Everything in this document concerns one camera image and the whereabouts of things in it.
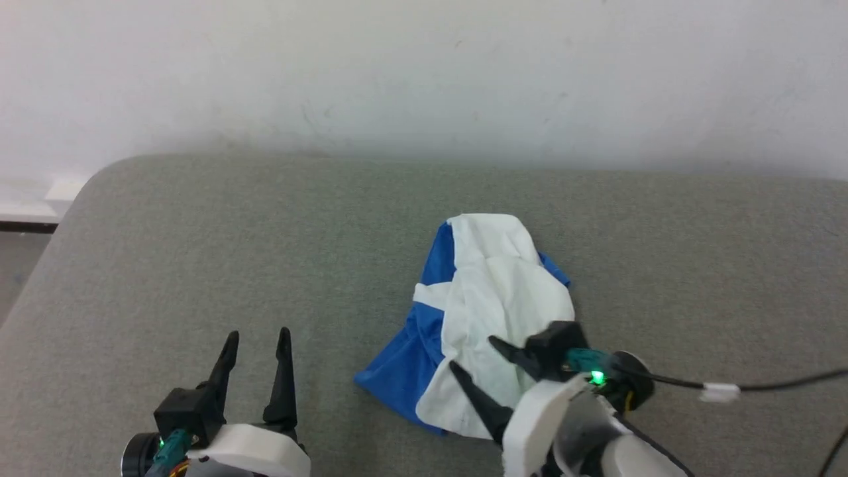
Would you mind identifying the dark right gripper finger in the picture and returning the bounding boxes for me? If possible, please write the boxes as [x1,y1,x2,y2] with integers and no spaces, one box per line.
[449,360,516,445]
[488,336,556,385]

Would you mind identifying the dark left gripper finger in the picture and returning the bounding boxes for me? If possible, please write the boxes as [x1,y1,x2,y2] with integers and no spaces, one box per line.
[196,330,240,406]
[262,327,299,433]

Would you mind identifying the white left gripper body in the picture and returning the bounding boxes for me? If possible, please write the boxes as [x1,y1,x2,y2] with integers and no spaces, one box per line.
[187,423,311,477]

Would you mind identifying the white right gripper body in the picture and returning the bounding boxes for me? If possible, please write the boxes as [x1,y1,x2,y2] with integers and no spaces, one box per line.
[502,373,627,477]

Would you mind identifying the blue and white garment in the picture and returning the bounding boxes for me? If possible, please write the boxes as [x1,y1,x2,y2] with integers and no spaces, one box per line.
[353,213,576,439]

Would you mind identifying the white cable tag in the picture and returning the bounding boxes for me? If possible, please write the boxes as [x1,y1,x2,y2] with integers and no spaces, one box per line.
[700,382,741,403]

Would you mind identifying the white wall baseboard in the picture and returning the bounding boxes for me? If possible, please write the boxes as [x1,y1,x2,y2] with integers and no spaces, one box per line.
[0,176,88,234]

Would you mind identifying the thin black camera cable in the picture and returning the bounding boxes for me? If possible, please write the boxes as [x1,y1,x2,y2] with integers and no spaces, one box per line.
[623,368,848,393]

